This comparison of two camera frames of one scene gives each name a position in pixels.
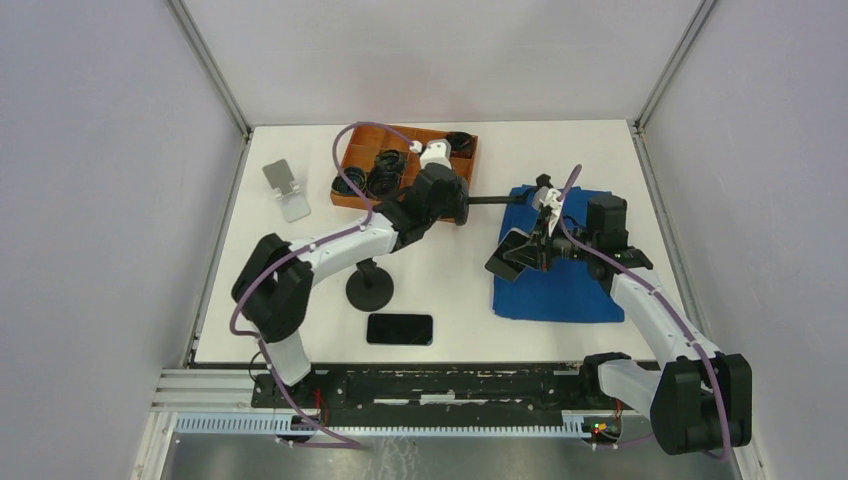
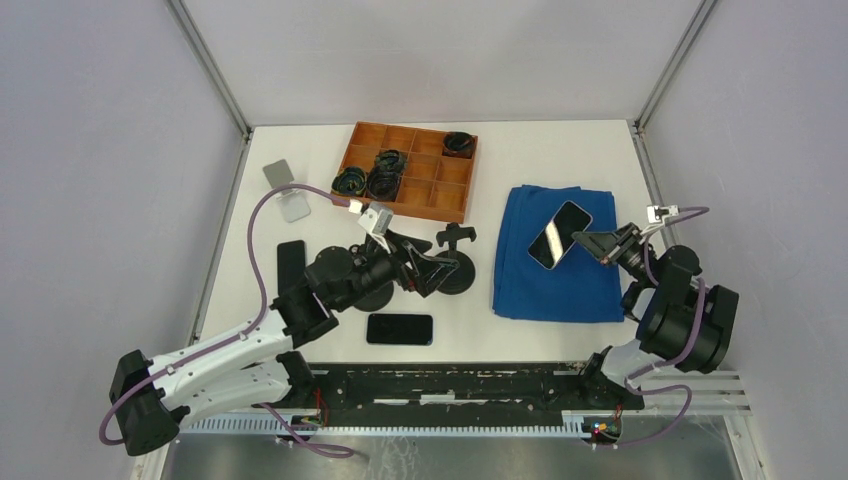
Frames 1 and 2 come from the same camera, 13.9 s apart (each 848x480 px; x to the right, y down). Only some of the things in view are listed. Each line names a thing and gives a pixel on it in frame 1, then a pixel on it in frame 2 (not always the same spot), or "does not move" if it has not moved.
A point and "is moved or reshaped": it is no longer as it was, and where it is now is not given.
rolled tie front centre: (383, 182) does not move
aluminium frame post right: (654, 98) does not move
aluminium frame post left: (190, 28) does not move
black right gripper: (536, 249) → (601, 243)
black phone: (399, 329) does not move
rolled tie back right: (461, 144) does not move
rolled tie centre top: (390, 162) does not move
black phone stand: (446, 197) → (463, 277)
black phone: (517, 251) is moved or reshaped
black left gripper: (458, 199) → (425, 274)
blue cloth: (567, 290) does not move
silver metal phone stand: (294, 202) does not move
